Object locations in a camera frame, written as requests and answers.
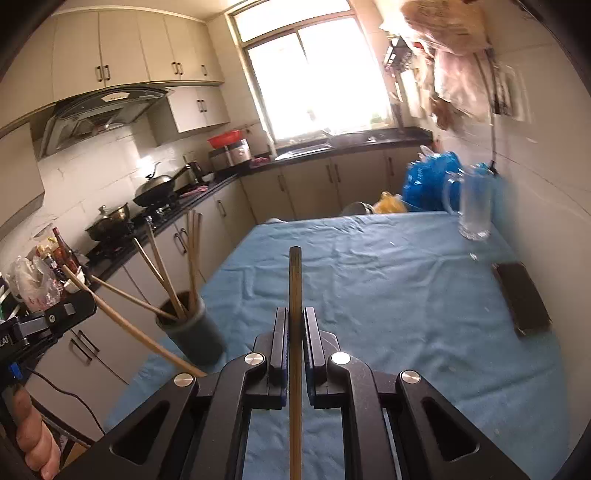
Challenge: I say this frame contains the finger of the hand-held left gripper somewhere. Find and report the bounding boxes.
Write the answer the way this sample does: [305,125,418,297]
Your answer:
[44,291,98,333]

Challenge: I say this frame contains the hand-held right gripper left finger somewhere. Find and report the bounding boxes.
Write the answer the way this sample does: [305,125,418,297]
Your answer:
[60,308,291,480]

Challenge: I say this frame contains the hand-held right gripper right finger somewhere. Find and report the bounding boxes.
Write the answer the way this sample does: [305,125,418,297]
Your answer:
[302,308,529,480]

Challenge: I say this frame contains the long wooden chopstick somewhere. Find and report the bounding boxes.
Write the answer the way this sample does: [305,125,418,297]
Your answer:
[61,265,208,378]
[288,246,303,480]

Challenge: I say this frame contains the dark grey chopstick holder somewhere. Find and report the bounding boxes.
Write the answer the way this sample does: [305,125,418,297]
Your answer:
[154,291,227,367]

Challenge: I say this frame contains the bundle of wooden chopsticks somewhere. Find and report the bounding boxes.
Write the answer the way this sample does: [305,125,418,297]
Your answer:
[90,210,204,321]

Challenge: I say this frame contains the person's left hand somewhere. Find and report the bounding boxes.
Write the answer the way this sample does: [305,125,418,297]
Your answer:
[11,385,62,480]

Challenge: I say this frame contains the white plastic bag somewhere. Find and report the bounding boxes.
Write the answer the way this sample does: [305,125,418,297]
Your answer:
[9,256,63,315]

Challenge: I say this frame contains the brown glass bottle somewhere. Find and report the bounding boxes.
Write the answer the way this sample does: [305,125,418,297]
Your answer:
[51,227,75,273]

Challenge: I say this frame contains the black gas stove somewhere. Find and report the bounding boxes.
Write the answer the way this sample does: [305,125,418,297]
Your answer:
[88,194,185,259]

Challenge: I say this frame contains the blue tablecloth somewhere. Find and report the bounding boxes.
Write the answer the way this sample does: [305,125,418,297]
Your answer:
[104,211,566,480]

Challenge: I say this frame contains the steel pot with lid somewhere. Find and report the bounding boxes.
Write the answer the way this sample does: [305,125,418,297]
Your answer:
[85,204,134,242]

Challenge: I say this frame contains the black wok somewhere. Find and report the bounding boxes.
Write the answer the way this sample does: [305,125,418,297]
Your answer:
[132,165,190,207]

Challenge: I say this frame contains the steel bowl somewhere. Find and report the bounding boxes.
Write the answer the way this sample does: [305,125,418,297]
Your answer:
[341,200,376,217]

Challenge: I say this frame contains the cream lower kitchen cabinets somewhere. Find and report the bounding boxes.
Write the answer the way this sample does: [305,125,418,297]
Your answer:
[28,143,435,444]

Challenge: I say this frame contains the cream kitchen cabinets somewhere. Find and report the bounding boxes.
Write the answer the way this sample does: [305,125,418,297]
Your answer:
[0,9,232,232]
[28,143,435,444]

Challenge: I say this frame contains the yellow plastic bag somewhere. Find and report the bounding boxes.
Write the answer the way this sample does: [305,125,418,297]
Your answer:
[373,191,407,214]

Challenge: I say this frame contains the silver rice cooker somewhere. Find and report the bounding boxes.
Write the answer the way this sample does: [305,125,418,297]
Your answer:
[209,138,252,171]

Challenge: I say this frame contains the blue plastic bag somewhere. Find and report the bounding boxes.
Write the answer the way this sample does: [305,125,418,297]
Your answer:
[403,150,502,215]

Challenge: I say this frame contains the glass range hood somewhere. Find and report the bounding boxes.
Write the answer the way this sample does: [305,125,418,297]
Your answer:
[39,85,174,160]

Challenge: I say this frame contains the black kitchen countertop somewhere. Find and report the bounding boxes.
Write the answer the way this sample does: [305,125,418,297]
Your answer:
[83,127,432,282]

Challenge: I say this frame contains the red plastic basin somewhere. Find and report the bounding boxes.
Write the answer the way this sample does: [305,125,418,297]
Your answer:
[207,130,243,148]

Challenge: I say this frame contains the clear glass mug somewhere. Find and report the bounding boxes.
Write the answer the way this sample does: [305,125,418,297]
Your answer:
[442,164,502,241]

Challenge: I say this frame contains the dark rectangular case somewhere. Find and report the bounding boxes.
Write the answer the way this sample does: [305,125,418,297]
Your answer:
[492,262,552,337]

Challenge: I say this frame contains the bright kitchen window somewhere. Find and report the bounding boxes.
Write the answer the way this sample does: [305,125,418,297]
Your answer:
[226,0,402,148]

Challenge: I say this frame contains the cream upper kitchen cabinets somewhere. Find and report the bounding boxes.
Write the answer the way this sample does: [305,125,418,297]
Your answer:
[0,9,232,232]

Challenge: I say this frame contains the hanging plastic bags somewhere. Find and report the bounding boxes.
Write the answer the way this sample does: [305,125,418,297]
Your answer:
[399,0,497,132]

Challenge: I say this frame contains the thin black cable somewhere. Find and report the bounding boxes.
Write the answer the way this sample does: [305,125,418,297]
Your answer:
[21,367,107,437]

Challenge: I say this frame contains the black hanging cable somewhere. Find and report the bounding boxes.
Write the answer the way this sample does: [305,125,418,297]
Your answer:
[485,51,502,178]

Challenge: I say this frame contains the metal wall rack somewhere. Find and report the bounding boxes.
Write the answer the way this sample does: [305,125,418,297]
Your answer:
[382,37,419,75]

